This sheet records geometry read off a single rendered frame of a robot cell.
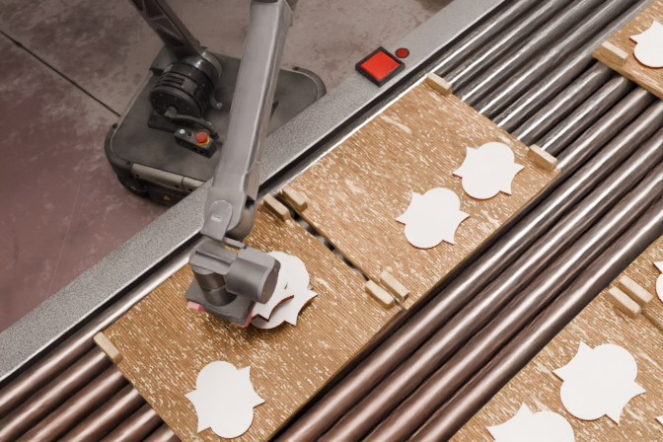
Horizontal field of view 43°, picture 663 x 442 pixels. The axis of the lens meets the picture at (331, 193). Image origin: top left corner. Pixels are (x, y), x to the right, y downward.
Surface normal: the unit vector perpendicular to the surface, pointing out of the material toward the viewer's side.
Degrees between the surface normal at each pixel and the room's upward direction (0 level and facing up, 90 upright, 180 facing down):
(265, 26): 27
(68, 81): 0
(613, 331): 0
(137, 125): 0
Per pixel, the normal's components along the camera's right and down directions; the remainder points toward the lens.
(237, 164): -0.13, -0.41
